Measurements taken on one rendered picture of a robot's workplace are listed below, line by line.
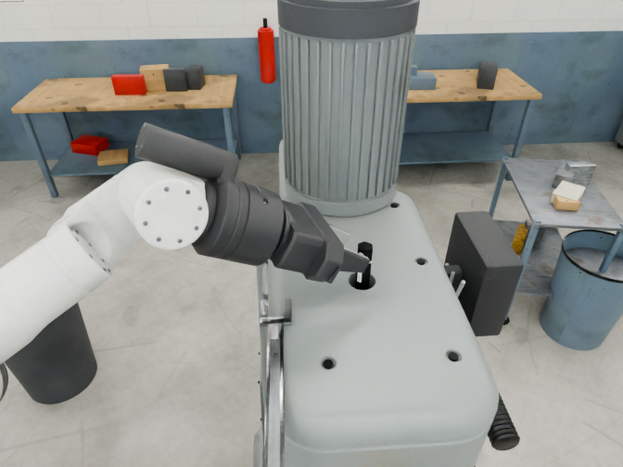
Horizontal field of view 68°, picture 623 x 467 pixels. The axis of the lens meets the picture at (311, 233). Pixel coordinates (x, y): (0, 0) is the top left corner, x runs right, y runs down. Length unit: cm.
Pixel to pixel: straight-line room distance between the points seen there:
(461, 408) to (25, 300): 43
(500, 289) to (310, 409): 62
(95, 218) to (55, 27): 470
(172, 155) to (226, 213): 7
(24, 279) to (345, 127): 44
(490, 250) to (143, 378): 240
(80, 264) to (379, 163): 46
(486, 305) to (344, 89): 58
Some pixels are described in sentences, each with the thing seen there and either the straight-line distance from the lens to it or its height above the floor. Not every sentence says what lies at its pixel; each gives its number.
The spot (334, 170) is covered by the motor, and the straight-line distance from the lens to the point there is 72.
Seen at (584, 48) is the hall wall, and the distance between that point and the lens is 573.
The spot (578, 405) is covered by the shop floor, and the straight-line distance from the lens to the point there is 315.
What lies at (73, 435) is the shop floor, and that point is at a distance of 296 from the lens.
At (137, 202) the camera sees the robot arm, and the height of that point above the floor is 211.
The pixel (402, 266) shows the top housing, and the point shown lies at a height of 189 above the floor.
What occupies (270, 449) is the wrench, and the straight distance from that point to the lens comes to 49.
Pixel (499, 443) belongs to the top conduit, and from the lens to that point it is 65.
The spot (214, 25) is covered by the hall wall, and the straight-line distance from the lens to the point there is 481.
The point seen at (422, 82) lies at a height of 95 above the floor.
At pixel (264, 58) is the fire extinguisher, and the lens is 470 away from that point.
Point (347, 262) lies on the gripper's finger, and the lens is 56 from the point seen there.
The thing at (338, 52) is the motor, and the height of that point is 215.
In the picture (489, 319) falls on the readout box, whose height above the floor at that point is 157.
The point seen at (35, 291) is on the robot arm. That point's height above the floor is 204.
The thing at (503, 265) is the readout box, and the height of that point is 172.
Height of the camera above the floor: 232
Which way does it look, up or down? 36 degrees down
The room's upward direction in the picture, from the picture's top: straight up
